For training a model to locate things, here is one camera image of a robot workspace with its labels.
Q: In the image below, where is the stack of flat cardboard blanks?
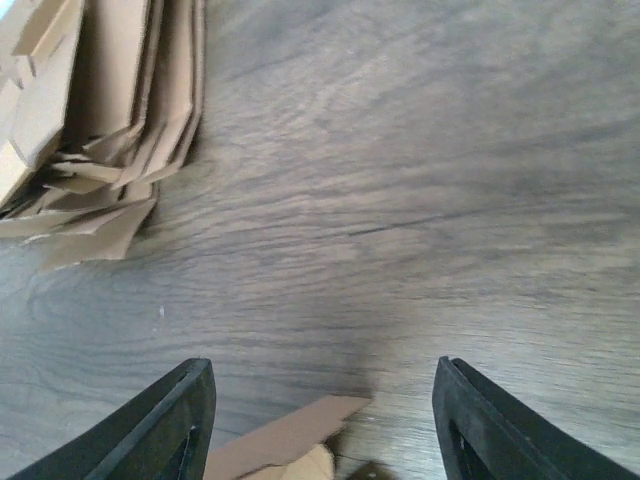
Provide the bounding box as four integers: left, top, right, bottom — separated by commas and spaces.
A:
1, 0, 206, 270

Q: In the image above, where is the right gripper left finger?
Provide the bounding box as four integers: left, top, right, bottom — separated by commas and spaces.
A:
12, 358, 216, 479

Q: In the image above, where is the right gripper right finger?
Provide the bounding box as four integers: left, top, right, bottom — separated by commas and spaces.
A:
432, 356, 639, 479

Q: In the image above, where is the cardboard box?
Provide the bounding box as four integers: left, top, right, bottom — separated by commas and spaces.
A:
203, 395, 370, 480

